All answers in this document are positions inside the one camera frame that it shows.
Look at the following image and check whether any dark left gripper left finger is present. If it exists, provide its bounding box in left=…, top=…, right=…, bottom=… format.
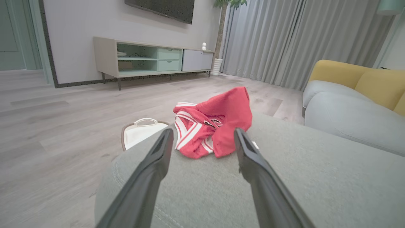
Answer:
left=95, top=128, right=175, bottom=228

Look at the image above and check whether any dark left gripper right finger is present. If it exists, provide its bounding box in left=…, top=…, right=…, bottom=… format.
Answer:
left=234, top=128, right=317, bottom=228

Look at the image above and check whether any red basketball jersey white trim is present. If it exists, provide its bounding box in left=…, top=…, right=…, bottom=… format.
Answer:
left=173, top=86, right=259, bottom=159

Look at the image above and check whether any white laundry basket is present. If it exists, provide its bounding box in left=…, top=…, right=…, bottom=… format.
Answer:
left=121, top=118, right=170, bottom=152

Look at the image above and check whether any grey fabric ottoman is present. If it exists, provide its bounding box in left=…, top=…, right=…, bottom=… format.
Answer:
left=94, top=112, right=405, bottom=228

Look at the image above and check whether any grey sofa seat cushion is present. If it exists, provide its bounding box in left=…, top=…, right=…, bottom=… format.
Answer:
left=302, top=80, right=405, bottom=157

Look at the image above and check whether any beige and green TV cabinet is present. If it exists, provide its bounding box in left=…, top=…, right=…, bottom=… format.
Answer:
left=93, top=36, right=215, bottom=91

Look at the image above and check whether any white ribbed plant pot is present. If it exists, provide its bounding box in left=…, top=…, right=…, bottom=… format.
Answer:
left=210, top=58, right=223, bottom=76

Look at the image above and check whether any yellow sofa backrest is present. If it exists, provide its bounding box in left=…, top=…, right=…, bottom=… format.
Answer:
left=308, top=60, right=405, bottom=116

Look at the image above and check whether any grey pleated curtain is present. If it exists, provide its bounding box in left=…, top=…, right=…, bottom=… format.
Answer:
left=221, top=0, right=396, bottom=91

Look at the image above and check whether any tall green houseplant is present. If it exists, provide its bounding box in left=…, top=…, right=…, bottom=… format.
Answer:
left=214, top=0, right=247, bottom=60

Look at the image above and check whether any pale green door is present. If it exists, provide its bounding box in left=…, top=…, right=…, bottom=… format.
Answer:
left=0, top=0, right=41, bottom=71

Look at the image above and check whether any pale green lamp shade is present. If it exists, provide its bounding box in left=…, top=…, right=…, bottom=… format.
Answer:
left=377, top=0, right=405, bottom=16

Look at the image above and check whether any black wall television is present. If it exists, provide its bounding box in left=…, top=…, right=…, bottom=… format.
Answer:
left=124, top=0, right=195, bottom=25

